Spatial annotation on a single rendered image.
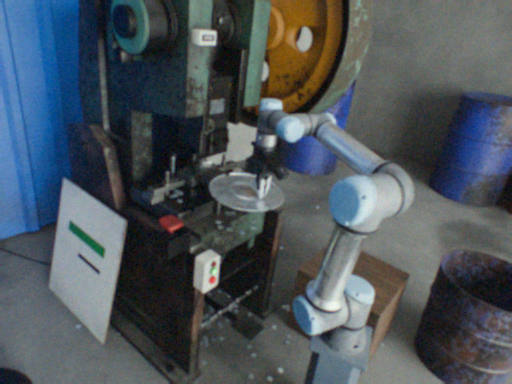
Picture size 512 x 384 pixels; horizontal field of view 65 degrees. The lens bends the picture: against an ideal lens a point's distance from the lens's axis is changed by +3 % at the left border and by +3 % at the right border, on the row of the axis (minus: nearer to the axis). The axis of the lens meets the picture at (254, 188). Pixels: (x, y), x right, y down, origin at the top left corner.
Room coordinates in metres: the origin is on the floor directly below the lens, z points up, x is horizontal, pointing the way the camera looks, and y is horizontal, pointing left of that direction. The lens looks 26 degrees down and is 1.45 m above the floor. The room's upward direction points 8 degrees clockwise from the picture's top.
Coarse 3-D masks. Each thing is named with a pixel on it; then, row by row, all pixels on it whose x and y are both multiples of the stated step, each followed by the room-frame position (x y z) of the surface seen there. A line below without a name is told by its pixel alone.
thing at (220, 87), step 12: (216, 72) 1.53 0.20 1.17; (216, 84) 1.43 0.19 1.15; (228, 84) 1.47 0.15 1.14; (216, 96) 1.43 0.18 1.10; (228, 96) 1.48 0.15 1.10; (216, 108) 1.43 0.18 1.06; (228, 108) 1.49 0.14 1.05; (216, 120) 1.44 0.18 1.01; (228, 120) 1.49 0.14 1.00; (180, 132) 1.44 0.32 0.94; (192, 132) 1.40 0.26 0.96; (204, 132) 1.38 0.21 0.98; (216, 132) 1.40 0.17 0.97; (228, 132) 1.45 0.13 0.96; (180, 144) 1.44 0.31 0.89; (192, 144) 1.40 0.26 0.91; (204, 144) 1.39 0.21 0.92; (216, 144) 1.38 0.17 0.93
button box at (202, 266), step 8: (0, 248) 1.75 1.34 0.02; (24, 256) 1.70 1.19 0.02; (200, 256) 1.09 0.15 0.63; (208, 256) 1.10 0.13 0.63; (216, 256) 1.10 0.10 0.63; (48, 264) 1.64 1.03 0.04; (200, 264) 1.07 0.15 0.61; (208, 264) 1.07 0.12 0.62; (216, 264) 1.10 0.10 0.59; (200, 272) 1.07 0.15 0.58; (208, 272) 1.07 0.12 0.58; (216, 272) 1.11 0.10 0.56; (120, 280) 1.36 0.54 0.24; (200, 280) 1.07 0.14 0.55; (208, 280) 1.07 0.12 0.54; (216, 280) 1.11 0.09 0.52; (200, 288) 1.06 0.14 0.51; (208, 288) 1.08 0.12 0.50; (160, 304) 1.20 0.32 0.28; (176, 312) 1.14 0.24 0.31
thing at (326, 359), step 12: (312, 336) 0.98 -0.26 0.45; (312, 348) 0.93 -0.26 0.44; (324, 348) 0.93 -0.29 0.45; (312, 360) 0.96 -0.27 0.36; (324, 360) 0.93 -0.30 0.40; (336, 360) 0.91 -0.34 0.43; (348, 360) 0.90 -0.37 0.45; (360, 360) 0.91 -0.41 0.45; (312, 372) 0.94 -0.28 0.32; (324, 372) 0.93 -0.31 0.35; (336, 372) 0.91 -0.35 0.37; (348, 372) 0.90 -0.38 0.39
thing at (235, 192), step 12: (216, 180) 1.37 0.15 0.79; (228, 180) 1.39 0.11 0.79; (240, 180) 1.41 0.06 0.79; (252, 180) 1.43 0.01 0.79; (216, 192) 1.28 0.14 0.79; (228, 192) 1.29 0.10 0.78; (240, 192) 1.30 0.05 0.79; (252, 192) 1.31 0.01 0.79; (276, 192) 1.36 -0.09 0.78; (228, 204) 1.21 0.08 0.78; (240, 204) 1.22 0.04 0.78; (252, 204) 1.23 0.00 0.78; (264, 204) 1.25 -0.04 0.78; (276, 204) 1.26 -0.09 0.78
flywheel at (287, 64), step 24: (288, 0) 1.73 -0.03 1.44; (312, 0) 1.67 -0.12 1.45; (336, 0) 1.57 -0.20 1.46; (288, 24) 1.72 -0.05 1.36; (312, 24) 1.66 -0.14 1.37; (336, 24) 1.56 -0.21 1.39; (288, 48) 1.71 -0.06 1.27; (312, 48) 1.64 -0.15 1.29; (336, 48) 1.54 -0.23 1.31; (288, 72) 1.70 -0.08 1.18; (312, 72) 1.63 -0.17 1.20; (264, 96) 1.76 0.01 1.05; (288, 96) 1.66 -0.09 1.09; (312, 96) 1.58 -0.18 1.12
